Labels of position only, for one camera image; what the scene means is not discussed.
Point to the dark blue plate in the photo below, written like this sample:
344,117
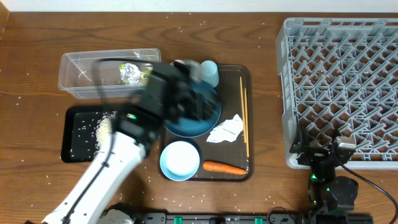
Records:
188,128

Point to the clear plastic bin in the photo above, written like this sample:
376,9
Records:
88,75

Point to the light blue bowl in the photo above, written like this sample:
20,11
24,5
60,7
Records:
179,161

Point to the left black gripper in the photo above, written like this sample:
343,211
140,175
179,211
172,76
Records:
200,98

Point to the wooden chopstick left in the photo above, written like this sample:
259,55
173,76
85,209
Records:
243,108

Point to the orange carrot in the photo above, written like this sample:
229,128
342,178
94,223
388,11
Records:
222,168

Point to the wooden chopstick right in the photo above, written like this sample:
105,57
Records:
246,121

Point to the black waste tray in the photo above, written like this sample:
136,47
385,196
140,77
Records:
79,137

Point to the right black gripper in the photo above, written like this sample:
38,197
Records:
314,154

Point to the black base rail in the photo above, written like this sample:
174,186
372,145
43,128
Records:
125,214

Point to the light blue plastic cup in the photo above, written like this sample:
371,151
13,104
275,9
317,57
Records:
209,73

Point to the dark brown serving tray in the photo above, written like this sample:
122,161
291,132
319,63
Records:
235,80

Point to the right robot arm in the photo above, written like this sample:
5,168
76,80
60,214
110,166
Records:
333,196

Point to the wooden chopstick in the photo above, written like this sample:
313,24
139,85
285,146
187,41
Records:
246,121
243,108

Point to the grey dishwasher rack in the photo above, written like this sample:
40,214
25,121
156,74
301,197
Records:
341,74

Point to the pile of white rice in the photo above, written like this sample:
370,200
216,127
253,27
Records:
103,129

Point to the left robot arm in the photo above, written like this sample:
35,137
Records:
168,95

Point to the white plastic cup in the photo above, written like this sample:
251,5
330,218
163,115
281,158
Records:
194,68

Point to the foil snack wrapper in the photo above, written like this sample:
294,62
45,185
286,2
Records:
132,74

